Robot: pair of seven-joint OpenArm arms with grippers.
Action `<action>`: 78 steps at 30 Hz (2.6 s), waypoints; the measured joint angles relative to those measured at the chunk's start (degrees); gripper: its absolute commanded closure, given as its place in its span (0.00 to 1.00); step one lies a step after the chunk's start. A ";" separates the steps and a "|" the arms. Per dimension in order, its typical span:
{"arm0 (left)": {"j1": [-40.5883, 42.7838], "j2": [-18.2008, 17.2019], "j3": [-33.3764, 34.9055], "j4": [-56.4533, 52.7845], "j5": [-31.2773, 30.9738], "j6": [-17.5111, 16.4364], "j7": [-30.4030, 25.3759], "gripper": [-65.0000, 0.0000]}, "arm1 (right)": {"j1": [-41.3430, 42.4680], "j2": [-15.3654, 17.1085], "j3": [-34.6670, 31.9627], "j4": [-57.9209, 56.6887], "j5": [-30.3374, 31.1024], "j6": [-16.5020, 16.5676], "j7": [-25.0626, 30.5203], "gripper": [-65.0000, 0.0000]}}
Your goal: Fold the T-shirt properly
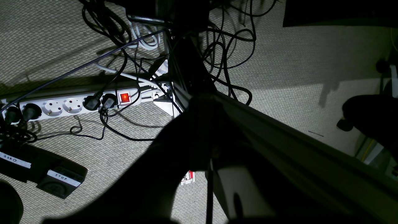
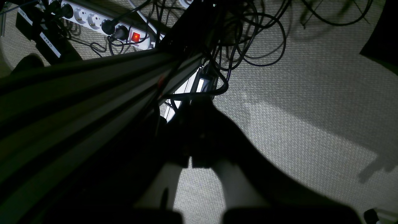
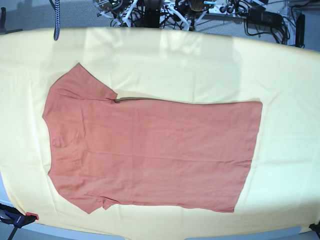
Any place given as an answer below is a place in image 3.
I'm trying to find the blue black bar clamp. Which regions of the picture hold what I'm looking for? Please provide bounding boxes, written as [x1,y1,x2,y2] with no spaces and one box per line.
[0,203,39,240]

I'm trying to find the black clamp handle left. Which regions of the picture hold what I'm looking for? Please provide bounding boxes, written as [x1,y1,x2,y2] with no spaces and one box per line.
[0,7,7,35]

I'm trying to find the white power strip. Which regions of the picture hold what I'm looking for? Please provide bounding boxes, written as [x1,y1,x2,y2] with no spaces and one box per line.
[159,3,248,18]

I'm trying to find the black clamp right corner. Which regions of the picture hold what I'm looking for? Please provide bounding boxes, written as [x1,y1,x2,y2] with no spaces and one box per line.
[309,223,320,239]

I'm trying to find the salmon pink T-shirt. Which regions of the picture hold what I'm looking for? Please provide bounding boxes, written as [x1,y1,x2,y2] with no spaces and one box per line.
[42,64,263,213]

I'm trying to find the black power adapter box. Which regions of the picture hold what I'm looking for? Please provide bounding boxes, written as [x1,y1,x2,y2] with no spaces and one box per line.
[246,8,283,28]

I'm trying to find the black stand post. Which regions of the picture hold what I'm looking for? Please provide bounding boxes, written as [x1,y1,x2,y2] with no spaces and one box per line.
[143,0,162,28]

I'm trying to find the braided black white cable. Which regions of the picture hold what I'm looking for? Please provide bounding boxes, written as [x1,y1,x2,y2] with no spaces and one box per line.
[49,0,61,41]

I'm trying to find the black upright device right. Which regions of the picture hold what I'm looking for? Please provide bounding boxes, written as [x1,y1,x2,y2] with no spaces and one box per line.
[295,14,306,48]

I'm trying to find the yellow table cloth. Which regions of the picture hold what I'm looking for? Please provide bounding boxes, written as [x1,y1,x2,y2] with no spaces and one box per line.
[0,27,320,240]

